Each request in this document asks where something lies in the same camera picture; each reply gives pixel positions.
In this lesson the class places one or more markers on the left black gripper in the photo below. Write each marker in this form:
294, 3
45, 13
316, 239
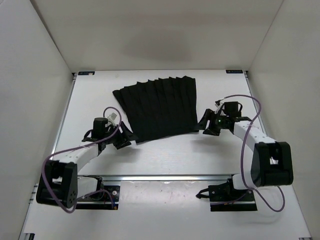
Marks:
125, 137

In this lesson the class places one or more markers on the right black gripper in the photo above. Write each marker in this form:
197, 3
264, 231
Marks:
209, 115

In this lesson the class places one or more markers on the black pleated skirt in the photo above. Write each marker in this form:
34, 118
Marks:
160, 108

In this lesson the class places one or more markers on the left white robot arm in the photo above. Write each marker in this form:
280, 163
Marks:
60, 185

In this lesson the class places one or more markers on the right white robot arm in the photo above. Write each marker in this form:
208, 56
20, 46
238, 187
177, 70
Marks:
271, 163

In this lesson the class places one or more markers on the left blue corner label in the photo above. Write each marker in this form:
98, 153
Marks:
86, 73

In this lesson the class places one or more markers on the aluminium table frame rail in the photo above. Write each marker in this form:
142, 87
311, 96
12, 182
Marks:
194, 156

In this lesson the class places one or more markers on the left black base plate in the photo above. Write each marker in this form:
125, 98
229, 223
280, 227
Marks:
105, 197

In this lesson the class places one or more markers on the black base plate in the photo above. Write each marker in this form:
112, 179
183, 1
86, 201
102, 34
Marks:
105, 197
225, 198

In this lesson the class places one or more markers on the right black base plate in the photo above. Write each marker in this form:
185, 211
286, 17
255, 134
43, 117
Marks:
225, 198

